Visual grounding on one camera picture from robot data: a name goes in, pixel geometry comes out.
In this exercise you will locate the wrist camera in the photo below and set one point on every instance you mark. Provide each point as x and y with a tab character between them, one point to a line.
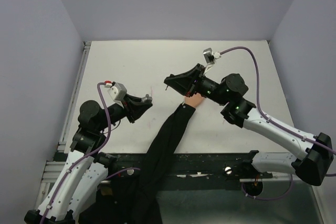
210	58
117	91

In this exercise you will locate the aluminium rail frame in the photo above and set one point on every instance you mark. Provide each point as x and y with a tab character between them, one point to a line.
142	65

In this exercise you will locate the black sleeve forearm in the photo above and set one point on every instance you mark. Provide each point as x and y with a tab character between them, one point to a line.
137	195

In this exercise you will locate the glitter nail polish bottle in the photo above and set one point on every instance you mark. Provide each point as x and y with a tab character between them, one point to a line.
146	99

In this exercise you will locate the metal sheet panel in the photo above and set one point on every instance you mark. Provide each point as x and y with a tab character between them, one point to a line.
221	206

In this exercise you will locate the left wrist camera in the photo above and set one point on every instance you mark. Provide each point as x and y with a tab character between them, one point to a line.
117	91

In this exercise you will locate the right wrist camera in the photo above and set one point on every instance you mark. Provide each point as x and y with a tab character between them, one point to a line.
210	58

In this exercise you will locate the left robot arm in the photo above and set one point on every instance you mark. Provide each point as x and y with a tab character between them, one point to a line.
86	166

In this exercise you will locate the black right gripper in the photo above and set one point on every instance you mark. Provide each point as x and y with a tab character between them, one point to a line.
184	83

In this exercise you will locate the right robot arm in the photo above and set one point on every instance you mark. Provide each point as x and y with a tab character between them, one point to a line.
308	156

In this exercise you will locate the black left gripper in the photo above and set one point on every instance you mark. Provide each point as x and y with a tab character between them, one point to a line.
134	108

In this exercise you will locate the mannequin hand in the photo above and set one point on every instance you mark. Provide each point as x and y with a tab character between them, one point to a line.
194	101

